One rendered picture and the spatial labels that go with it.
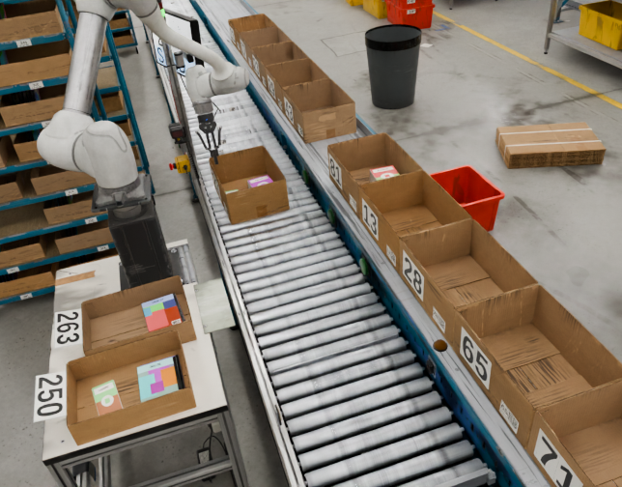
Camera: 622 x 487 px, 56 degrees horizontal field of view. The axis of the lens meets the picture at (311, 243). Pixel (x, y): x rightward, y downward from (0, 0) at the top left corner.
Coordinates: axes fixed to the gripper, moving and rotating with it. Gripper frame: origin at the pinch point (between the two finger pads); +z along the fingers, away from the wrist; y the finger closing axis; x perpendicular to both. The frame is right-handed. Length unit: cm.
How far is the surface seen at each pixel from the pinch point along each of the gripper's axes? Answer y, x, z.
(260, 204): -14.5, 11.3, 24.8
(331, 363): -15, 101, 66
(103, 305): 59, 50, 41
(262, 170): -24.4, -27.0, 15.6
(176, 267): 29, 31, 38
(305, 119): -51, -18, -6
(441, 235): -66, 92, 34
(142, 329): 46, 62, 50
